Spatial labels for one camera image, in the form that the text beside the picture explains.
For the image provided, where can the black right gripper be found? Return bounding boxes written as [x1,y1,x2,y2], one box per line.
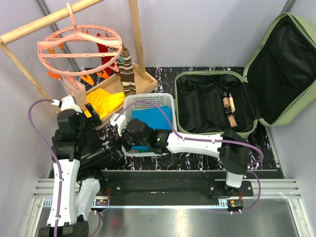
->
[109,123,149,158]

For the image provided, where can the blue shirt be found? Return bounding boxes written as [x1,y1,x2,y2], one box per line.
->
[132,106,172,147]

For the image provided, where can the green hard-shell suitcase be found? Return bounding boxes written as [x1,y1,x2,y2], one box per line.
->
[175,12,316,138]

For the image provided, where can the green shirt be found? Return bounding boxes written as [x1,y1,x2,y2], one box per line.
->
[132,147,150,153]

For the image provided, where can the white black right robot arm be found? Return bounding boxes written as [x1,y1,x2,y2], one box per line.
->
[118,119,250,196]

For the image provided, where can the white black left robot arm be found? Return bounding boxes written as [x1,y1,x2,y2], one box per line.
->
[38,102,107,237]

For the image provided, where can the yellow shorts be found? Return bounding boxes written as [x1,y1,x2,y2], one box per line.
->
[86,88,125,119]

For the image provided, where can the white plastic mesh basket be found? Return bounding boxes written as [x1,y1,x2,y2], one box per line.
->
[114,93,177,157]

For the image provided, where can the pale pink garment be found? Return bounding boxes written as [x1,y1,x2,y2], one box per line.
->
[62,76,87,110]

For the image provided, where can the black box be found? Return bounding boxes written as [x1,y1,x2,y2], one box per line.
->
[74,128,114,175]

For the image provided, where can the wooden clothes rack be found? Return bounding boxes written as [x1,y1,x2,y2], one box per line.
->
[0,0,158,130]

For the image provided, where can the orange clothespin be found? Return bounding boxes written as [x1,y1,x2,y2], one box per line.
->
[80,75,94,85]

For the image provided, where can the red garment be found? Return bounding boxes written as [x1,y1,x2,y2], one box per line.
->
[97,43,119,79]

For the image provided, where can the brown striped sock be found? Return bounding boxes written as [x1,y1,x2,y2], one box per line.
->
[117,45,136,96]

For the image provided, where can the teal clothespin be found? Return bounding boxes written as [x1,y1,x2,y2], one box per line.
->
[118,54,125,63]

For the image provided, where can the pink round clip hanger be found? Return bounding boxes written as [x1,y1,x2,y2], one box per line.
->
[38,3,123,79]

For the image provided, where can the beige cosmetic bottle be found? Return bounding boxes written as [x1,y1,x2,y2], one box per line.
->
[223,92,236,114]

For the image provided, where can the brown capped cosmetic bottle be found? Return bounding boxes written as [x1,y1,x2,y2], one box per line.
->
[227,114,238,132]

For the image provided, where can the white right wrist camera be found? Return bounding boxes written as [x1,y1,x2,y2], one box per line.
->
[110,113,127,137]

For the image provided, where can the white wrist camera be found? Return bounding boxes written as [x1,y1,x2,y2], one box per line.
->
[110,113,127,137]
[51,95,82,113]

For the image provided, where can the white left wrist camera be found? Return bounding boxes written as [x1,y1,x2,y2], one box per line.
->
[51,95,82,113]

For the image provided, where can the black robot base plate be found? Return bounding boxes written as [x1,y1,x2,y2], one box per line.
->
[48,169,277,208]

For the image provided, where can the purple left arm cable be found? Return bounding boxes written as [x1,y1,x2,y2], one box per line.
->
[28,98,103,237]

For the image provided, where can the aluminium frame rail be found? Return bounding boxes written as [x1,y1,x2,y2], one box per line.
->
[22,177,312,237]

